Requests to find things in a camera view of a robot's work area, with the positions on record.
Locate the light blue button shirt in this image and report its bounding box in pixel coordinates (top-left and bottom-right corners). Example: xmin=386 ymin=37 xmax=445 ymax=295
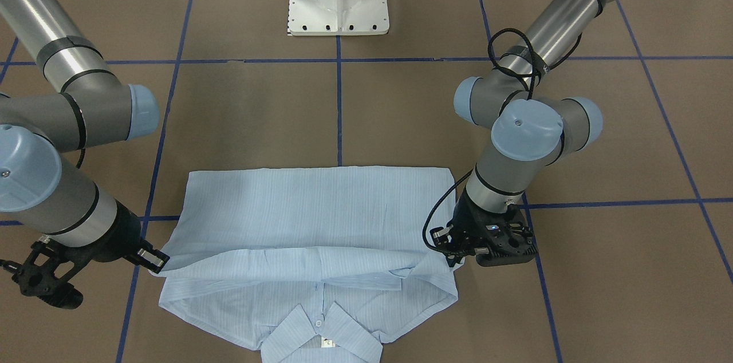
xmin=158 ymin=165 xmax=458 ymax=362

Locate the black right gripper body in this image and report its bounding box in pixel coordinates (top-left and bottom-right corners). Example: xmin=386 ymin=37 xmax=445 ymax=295
xmin=92 ymin=202 xmax=153 ymax=266

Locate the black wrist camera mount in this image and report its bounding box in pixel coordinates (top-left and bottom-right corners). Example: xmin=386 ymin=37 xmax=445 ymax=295
xmin=475 ymin=219 xmax=539 ymax=267
xmin=2 ymin=238 xmax=91 ymax=309

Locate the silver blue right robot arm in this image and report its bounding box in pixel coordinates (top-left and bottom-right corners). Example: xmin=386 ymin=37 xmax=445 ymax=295
xmin=2 ymin=0 xmax=168 ymax=273

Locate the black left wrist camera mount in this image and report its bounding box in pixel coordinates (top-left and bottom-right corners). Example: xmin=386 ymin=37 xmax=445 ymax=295
xmin=475 ymin=219 xmax=539 ymax=267

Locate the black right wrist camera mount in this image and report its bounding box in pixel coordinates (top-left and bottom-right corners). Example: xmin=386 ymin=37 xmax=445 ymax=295
xmin=2 ymin=238 xmax=91 ymax=309

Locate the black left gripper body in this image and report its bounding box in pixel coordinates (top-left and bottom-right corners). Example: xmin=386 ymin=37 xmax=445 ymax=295
xmin=429 ymin=192 xmax=528 ymax=259

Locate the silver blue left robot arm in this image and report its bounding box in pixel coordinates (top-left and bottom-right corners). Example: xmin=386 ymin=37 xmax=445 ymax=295
xmin=423 ymin=0 xmax=616 ymax=267

